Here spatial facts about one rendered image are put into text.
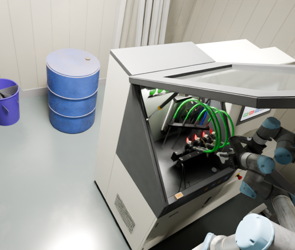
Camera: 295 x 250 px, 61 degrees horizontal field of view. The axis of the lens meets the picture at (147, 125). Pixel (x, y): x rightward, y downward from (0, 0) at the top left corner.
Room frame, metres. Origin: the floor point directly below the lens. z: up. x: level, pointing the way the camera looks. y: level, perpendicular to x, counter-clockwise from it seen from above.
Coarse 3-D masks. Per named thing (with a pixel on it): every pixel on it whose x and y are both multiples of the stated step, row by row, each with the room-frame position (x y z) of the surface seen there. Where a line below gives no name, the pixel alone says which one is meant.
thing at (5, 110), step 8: (0, 80) 1.98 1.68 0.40; (8, 80) 2.00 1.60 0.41; (0, 88) 1.96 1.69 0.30; (8, 88) 1.90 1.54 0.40; (16, 88) 1.94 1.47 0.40; (0, 96) 1.82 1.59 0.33; (8, 96) 1.84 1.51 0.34; (16, 96) 1.85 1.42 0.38; (0, 104) 1.69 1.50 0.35; (8, 104) 1.74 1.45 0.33; (16, 104) 1.83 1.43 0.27; (0, 112) 1.69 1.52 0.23; (8, 112) 1.74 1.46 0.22; (16, 112) 1.83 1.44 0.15; (0, 120) 1.70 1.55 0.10; (8, 120) 1.73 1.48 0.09; (16, 120) 1.82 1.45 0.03
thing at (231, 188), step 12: (276, 48) 2.15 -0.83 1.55; (228, 60) 1.65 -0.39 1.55; (240, 60) 1.71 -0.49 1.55; (252, 60) 1.77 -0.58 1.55; (264, 60) 1.84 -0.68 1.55; (276, 60) 1.91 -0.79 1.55; (288, 60) 1.98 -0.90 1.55; (228, 108) 1.50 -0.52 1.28; (240, 108) 1.57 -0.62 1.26; (228, 120) 1.48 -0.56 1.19; (252, 120) 1.71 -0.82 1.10; (264, 120) 1.84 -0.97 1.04; (240, 132) 1.61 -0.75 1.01; (228, 180) 1.28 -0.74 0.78; (240, 180) 1.49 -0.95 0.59; (228, 192) 1.46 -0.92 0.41; (216, 204) 1.42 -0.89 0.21
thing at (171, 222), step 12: (216, 192) 1.25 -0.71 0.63; (192, 204) 1.04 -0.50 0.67; (204, 204) 1.21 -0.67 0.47; (168, 216) 0.87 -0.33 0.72; (180, 216) 1.00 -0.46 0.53; (192, 216) 1.17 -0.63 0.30; (156, 228) 0.82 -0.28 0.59; (168, 228) 0.95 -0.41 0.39; (180, 228) 1.12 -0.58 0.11; (156, 240) 0.90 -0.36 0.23
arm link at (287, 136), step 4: (284, 128) 1.06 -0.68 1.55; (280, 132) 1.04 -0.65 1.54; (284, 132) 1.04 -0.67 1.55; (288, 132) 1.04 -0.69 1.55; (292, 132) 1.05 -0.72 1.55; (276, 136) 1.03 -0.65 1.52; (280, 136) 1.02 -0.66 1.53; (284, 136) 1.01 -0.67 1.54; (288, 136) 1.01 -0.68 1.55; (292, 136) 1.02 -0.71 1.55; (276, 140) 1.03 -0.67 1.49; (292, 140) 0.99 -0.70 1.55
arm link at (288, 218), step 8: (272, 184) 0.75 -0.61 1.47; (272, 192) 0.70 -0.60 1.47; (280, 192) 0.70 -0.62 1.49; (288, 192) 0.72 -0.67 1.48; (272, 200) 0.67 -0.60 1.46; (280, 200) 0.64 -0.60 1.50; (288, 200) 0.65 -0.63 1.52; (280, 208) 0.60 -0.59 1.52; (288, 208) 0.59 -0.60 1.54; (280, 216) 0.56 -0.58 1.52; (288, 216) 0.54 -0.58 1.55; (280, 224) 0.53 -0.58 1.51; (288, 224) 0.50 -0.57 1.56
